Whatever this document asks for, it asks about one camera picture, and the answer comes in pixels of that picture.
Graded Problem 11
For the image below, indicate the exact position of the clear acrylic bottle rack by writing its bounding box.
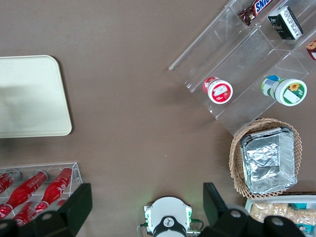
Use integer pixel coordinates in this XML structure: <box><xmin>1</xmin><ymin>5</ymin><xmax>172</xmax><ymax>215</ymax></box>
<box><xmin>0</xmin><ymin>161</ymin><xmax>83</xmax><ymax>237</ymax></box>

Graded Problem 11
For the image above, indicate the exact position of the aluminium foil container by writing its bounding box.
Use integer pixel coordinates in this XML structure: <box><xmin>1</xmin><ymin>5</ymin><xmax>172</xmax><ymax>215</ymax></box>
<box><xmin>239</xmin><ymin>125</ymin><xmax>299</xmax><ymax>195</ymax></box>

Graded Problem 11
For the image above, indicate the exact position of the clear rice cracker bag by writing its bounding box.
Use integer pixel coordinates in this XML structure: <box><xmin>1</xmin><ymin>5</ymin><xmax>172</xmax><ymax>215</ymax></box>
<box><xmin>283</xmin><ymin>207</ymin><xmax>316</xmax><ymax>225</ymax></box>
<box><xmin>250</xmin><ymin>201</ymin><xmax>289</xmax><ymax>223</ymax></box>

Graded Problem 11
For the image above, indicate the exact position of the Snickers chocolate bar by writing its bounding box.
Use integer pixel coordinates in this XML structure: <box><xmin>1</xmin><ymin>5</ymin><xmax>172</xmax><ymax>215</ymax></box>
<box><xmin>238</xmin><ymin>0</ymin><xmax>275</xmax><ymax>27</ymax></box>

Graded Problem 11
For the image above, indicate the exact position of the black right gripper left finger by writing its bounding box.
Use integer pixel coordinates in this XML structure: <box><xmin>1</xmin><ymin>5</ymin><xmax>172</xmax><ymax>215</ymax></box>
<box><xmin>17</xmin><ymin>183</ymin><xmax>93</xmax><ymax>237</ymax></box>

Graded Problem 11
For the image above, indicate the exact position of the small teal snack pack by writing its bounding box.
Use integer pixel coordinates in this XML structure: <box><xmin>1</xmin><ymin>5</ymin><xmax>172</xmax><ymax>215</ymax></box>
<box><xmin>288</xmin><ymin>202</ymin><xmax>308</xmax><ymax>210</ymax></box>

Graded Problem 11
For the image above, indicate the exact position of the red cookie box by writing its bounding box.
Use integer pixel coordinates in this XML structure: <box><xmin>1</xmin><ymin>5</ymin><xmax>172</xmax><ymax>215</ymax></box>
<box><xmin>306</xmin><ymin>39</ymin><xmax>316</xmax><ymax>61</ymax></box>

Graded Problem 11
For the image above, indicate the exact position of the green label yogurt cup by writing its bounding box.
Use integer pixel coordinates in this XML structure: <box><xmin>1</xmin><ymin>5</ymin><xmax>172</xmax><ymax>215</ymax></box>
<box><xmin>261</xmin><ymin>75</ymin><xmax>308</xmax><ymax>107</ymax></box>

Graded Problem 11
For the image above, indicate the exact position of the small black white carton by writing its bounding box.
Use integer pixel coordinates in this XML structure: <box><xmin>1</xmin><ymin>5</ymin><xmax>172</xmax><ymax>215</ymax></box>
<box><xmin>267</xmin><ymin>5</ymin><xmax>304</xmax><ymax>41</ymax></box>

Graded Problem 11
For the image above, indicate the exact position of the red label yogurt cup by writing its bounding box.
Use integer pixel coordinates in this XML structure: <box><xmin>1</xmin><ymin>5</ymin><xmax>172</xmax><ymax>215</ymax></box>
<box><xmin>202</xmin><ymin>76</ymin><xmax>234</xmax><ymax>105</ymax></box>

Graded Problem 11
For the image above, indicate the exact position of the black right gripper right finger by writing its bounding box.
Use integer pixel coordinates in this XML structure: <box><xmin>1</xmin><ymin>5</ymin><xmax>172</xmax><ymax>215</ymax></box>
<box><xmin>197</xmin><ymin>182</ymin><xmax>266</xmax><ymax>237</ymax></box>

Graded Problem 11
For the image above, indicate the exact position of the large teal snack pack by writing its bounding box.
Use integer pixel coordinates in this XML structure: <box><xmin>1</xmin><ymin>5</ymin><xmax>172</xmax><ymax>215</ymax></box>
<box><xmin>297</xmin><ymin>223</ymin><xmax>312</xmax><ymax>235</ymax></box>

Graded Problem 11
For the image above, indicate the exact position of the red cola bottle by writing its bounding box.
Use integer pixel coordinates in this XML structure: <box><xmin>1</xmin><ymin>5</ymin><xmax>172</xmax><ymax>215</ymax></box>
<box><xmin>11</xmin><ymin>200</ymin><xmax>39</xmax><ymax>227</ymax></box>
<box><xmin>0</xmin><ymin>170</ymin><xmax>48</xmax><ymax>219</ymax></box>
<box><xmin>0</xmin><ymin>171</ymin><xmax>22</xmax><ymax>196</ymax></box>
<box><xmin>34</xmin><ymin>167</ymin><xmax>74</xmax><ymax>214</ymax></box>

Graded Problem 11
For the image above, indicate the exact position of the white snack tray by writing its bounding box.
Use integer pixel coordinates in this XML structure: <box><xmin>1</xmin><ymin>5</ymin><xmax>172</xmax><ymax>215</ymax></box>
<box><xmin>244</xmin><ymin>195</ymin><xmax>316</xmax><ymax>237</ymax></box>

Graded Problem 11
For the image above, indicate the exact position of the cream plastic tray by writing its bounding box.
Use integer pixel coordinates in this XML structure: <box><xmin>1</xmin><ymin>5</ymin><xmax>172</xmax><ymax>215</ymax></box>
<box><xmin>0</xmin><ymin>54</ymin><xmax>73</xmax><ymax>139</ymax></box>

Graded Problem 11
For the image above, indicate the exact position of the clear acrylic stepped shelf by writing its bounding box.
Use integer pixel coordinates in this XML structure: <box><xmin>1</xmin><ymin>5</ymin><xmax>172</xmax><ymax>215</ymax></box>
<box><xmin>168</xmin><ymin>0</ymin><xmax>316</xmax><ymax>137</ymax></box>

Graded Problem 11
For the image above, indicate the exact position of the light wicker basket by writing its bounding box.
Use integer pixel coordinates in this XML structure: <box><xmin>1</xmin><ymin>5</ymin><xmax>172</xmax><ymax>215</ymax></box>
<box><xmin>229</xmin><ymin>118</ymin><xmax>304</xmax><ymax>199</ymax></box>

